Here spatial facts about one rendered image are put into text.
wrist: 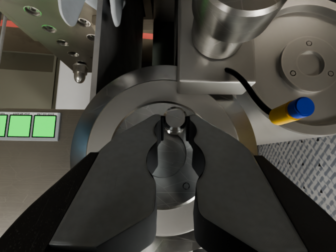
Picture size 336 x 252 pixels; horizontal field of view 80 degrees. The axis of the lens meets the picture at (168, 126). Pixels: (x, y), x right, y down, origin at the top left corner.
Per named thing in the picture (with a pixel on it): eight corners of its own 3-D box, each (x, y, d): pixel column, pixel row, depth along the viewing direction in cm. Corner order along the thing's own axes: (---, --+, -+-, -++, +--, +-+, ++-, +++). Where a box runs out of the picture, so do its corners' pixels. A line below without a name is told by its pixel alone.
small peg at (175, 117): (190, 108, 11) (184, 132, 11) (186, 118, 14) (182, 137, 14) (166, 103, 11) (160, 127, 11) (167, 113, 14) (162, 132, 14)
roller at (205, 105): (233, 75, 16) (249, 232, 14) (194, 125, 41) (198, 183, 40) (85, 83, 16) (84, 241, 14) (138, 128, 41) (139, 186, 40)
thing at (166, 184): (89, 182, 14) (135, 84, 15) (99, 178, 16) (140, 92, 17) (191, 230, 13) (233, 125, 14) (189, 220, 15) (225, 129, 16)
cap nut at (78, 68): (84, 63, 49) (83, 80, 49) (90, 69, 53) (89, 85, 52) (69, 62, 49) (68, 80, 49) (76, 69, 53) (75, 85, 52)
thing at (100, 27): (108, -81, 20) (95, 103, 17) (142, 47, 43) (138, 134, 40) (103, -81, 20) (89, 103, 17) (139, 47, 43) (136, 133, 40)
